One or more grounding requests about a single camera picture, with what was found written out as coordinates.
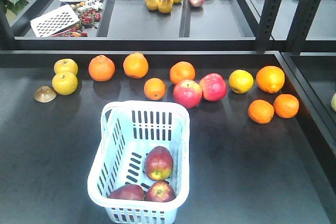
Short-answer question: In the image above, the dark red apple front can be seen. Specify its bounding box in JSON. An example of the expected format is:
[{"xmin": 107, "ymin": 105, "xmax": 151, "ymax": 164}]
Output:
[{"xmin": 144, "ymin": 146, "xmax": 174, "ymax": 181}]

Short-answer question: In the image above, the dark red apple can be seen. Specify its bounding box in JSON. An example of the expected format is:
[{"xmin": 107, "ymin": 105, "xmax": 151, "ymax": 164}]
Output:
[
  {"xmin": 144, "ymin": 181, "xmax": 176, "ymax": 202},
  {"xmin": 108, "ymin": 184, "xmax": 144, "ymax": 201},
  {"xmin": 144, "ymin": 146, "xmax": 174, "ymax": 181}
]

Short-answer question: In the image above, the light blue plastic basket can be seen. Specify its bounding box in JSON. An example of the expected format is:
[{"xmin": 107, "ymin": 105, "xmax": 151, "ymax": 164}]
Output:
[{"xmin": 87, "ymin": 100, "xmax": 190, "ymax": 223}]

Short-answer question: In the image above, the small orange centre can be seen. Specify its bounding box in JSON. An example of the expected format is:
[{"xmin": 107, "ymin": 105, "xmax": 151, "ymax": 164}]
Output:
[{"xmin": 144, "ymin": 78, "xmax": 166, "ymax": 101}]

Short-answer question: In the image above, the small orange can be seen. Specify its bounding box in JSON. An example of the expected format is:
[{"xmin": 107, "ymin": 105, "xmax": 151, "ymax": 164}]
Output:
[
  {"xmin": 144, "ymin": 78, "xmax": 166, "ymax": 101},
  {"xmin": 248, "ymin": 99, "xmax": 274, "ymax": 124},
  {"xmin": 273, "ymin": 94, "xmax": 299, "ymax": 119}
]

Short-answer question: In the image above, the pink red apple left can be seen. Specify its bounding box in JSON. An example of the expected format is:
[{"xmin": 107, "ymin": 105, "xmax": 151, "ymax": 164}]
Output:
[{"xmin": 173, "ymin": 79, "xmax": 203, "ymax": 109}]

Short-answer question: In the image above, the pink red apple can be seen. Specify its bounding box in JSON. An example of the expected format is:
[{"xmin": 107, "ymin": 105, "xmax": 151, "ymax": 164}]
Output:
[
  {"xmin": 200, "ymin": 73, "xmax": 227, "ymax": 102},
  {"xmin": 173, "ymin": 79, "xmax": 203, "ymax": 109}
]

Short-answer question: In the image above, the large orange back left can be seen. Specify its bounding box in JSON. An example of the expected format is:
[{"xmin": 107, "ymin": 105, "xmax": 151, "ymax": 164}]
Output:
[{"xmin": 170, "ymin": 61, "xmax": 196, "ymax": 84}]

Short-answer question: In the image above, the pink red apple right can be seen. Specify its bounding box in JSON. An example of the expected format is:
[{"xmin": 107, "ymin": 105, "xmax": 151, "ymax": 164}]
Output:
[{"xmin": 200, "ymin": 73, "xmax": 227, "ymax": 102}]

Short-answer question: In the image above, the orange far left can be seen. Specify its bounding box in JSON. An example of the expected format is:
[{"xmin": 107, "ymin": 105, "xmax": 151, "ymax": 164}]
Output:
[{"xmin": 88, "ymin": 55, "xmax": 116, "ymax": 82}]

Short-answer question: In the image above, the yellow orange citrus fruit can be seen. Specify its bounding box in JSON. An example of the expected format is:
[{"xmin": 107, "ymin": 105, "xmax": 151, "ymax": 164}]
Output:
[{"xmin": 228, "ymin": 69, "xmax": 254, "ymax": 94}]

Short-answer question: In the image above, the black wooden produce stand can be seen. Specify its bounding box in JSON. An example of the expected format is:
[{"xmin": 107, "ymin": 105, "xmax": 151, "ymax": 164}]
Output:
[{"xmin": 1, "ymin": 0, "xmax": 335, "ymax": 223}]

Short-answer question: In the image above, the small orange front left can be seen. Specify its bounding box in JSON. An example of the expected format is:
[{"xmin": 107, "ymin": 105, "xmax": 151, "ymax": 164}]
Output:
[{"xmin": 248, "ymin": 99, "xmax": 274, "ymax": 124}]

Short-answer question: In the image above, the large orange near divider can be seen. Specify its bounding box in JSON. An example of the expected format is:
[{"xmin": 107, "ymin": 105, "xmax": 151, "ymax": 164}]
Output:
[{"xmin": 256, "ymin": 66, "xmax": 285, "ymax": 94}]

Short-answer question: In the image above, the yellow pear apple front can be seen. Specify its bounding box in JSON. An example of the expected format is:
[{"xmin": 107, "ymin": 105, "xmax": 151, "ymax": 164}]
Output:
[{"xmin": 52, "ymin": 71, "xmax": 78, "ymax": 95}]

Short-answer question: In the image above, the yellow pear apple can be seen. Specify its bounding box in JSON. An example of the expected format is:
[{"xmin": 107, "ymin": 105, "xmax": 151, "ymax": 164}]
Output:
[
  {"xmin": 54, "ymin": 58, "xmax": 78, "ymax": 76},
  {"xmin": 52, "ymin": 71, "xmax": 78, "ymax": 95}
]

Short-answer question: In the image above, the yellow pear apple rear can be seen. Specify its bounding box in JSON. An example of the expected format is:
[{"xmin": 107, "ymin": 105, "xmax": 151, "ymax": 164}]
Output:
[{"xmin": 54, "ymin": 58, "xmax": 78, "ymax": 76}]

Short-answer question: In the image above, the red strawberries pile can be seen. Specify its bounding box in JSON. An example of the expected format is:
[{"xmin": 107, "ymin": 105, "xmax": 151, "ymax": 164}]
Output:
[{"xmin": 49, "ymin": 7, "xmax": 102, "ymax": 38}]

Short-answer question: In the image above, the small orange front right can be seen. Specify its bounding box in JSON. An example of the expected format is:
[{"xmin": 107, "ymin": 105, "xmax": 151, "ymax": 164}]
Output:
[{"xmin": 273, "ymin": 94, "xmax": 299, "ymax": 119}]

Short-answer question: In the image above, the brown half shell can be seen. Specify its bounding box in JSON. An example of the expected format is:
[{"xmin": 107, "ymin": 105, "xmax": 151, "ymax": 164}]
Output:
[{"xmin": 34, "ymin": 86, "xmax": 57, "ymax": 103}]

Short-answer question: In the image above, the white perforated grater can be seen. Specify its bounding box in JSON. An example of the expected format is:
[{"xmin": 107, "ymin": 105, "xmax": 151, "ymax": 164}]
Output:
[{"xmin": 30, "ymin": 5, "xmax": 79, "ymax": 37}]

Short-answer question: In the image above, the black metal upright post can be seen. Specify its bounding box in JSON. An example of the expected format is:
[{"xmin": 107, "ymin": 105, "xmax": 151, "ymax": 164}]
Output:
[{"xmin": 252, "ymin": 0, "xmax": 335, "ymax": 52}]

